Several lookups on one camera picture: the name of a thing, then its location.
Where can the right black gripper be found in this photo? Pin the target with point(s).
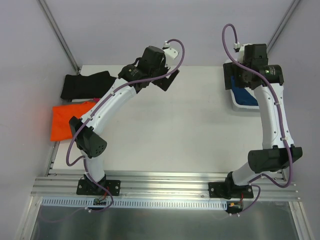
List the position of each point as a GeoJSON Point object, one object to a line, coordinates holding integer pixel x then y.
{"type": "Point", "coordinates": [228, 75]}

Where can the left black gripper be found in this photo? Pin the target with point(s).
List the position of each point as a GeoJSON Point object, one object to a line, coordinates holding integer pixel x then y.
{"type": "Point", "coordinates": [167, 80]}

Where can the blue t shirt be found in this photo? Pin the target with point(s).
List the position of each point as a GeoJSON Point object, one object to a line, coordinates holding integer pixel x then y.
{"type": "Point", "coordinates": [242, 96]}

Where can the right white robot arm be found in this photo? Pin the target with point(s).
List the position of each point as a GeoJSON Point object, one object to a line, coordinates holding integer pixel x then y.
{"type": "Point", "coordinates": [251, 70]}

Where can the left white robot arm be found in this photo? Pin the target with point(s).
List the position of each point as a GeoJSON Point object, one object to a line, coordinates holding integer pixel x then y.
{"type": "Point", "coordinates": [87, 129]}

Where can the white plastic basket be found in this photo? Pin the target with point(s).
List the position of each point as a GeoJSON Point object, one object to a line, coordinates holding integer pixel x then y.
{"type": "Point", "coordinates": [237, 107]}

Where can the black folded t shirt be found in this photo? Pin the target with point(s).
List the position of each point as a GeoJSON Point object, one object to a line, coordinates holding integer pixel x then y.
{"type": "Point", "coordinates": [87, 87]}

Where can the right corner aluminium profile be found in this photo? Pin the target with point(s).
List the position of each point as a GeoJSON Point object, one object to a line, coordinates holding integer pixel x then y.
{"type": "Point", "coordinates": [282, 24]}

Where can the corner aluminium profile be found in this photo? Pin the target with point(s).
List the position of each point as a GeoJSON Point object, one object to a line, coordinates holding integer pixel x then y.
{"type": "Point", "coordinates": [282, 24]}
{"type": "Point", "coordinates": [58, 34]}

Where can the orange folded t shirt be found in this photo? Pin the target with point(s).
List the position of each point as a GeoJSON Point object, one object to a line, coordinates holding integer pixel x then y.
{"type": "Point", "coordinates": [60, 129]}

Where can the left corner aluminium profile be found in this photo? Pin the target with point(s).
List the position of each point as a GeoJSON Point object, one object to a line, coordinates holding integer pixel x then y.
{"type": "Point", "coordinates": [58, 34]}

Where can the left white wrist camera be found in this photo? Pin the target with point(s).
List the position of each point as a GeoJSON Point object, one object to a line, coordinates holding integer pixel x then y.
{"type": "Point", "coordinates": [170, 54]}

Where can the aluminium mounting rail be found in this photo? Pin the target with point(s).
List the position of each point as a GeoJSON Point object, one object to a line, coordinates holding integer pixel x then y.
{"type": "Point", "coordinates": [156, 185]}

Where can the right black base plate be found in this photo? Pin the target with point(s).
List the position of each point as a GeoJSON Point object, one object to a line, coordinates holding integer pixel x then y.
{"type": "Point", "coordinates": [223, 190]}

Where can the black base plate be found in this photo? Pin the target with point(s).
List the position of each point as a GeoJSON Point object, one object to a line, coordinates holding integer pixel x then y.
{"type": "Point", "coordinates": [223, 190]}
{"type": "Point", "coordinates": [85, 187]}

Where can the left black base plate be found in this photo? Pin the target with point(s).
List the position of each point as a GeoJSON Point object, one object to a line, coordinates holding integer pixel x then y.
{"type": "Point", "coordinates": [85, 187]}

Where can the white slotted cable duct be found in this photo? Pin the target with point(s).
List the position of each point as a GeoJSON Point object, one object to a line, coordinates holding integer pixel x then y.
{"type": "Point", "coordinates": [90, 202]}

